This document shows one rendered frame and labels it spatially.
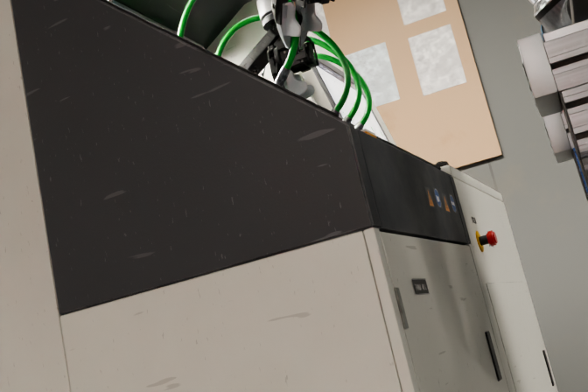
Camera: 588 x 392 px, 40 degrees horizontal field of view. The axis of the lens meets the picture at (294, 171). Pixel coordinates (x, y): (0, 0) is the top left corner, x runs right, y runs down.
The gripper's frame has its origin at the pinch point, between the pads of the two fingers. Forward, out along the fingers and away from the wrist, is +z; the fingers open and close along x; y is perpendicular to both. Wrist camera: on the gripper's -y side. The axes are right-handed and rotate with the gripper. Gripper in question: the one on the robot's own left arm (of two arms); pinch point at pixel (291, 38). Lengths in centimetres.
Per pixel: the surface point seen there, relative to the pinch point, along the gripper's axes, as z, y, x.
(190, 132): 7.0, 10.1, -28.8
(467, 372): 46, 50, 2
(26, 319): 41, -1, -56
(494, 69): 86, -97, 203
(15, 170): 21, -18, -49
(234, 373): 35, 36, -38
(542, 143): 110, -63, 201
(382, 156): 9.7, 30.2, -4.6
